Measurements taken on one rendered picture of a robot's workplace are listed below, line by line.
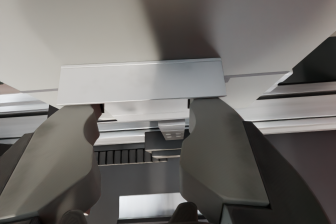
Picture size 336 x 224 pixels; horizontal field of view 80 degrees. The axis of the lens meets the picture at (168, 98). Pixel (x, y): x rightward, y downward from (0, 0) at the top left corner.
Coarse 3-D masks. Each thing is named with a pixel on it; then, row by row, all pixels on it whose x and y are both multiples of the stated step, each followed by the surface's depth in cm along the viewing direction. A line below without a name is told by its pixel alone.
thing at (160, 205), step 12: (120, 204) 21; (132, 204) 21; (144, 204) 20; (156, 204) 20; (168, 204) 20; (120, 216) 20; (132, 216) 20; (144, 216) 20; (156, 216) 20; (168, 216) 20
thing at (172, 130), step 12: (168, 120) 26; (180, 120) 26; (144, 132) 41; (156, 132) 40; (168, 132) 31; (180, 132) 32; (144, 144) 40; (156, 144) 40; (168, 144) 40; (180, 144) 39; (156, 156) 40; (168, 156) 42
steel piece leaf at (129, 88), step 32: (96, 64) 11; (128, 64) 11; (160, 64) 11; (192, 64) 11; (64, 96) 10; (96, 96) 10; (128, 96) 10; (160, 96) 10; (192, 96) 10; (224, 96) 10
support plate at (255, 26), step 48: (0, 0) 7; (48, 0) 7; (96, 0) 7; (144, 0) 7; (192, 0) 7; (240, 0) 7; (288, 0) 7; (0, 48) 9; (48, 48) 9; (96, 48) 9; (144, 48) 10; (192, 48) 10; (240, 48) 10; (288, 48) 10; (48, 96) 15; (240, 96) 18
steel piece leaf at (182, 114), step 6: (126, 114) 21; (132, 114) 21; (138, 114) 21; (144, 114) 21; (150, 114) 21; (156, 114) 21; (162, 114) 21; (168, 114) 21; (174, 114) 22; (180, 114) 22; (186, 114) 22; (120, 120) 23
